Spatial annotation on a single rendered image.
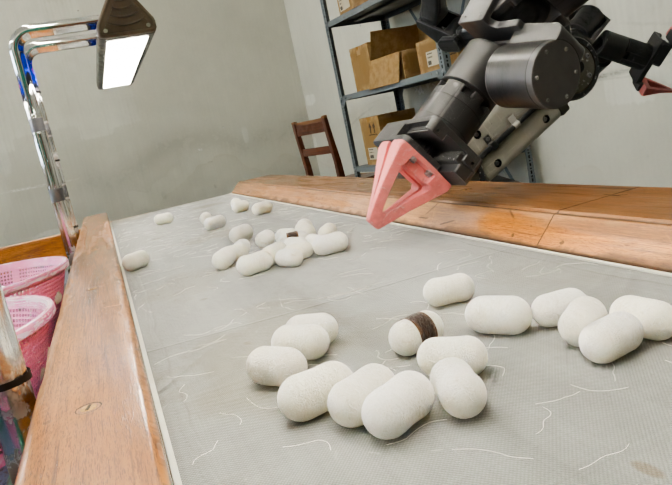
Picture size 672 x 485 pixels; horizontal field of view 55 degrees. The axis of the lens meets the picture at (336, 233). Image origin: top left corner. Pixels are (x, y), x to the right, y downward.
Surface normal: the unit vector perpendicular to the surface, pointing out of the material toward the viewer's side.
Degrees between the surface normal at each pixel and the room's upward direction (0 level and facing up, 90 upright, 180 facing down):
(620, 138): 92
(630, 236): 45
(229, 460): 0
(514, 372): 0
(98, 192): 90
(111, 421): 0
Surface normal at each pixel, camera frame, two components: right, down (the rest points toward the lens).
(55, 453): -0.20, -0.96
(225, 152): 0.43, 0.07
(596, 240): -0.79, -0.51
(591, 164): -0.88, 0.26
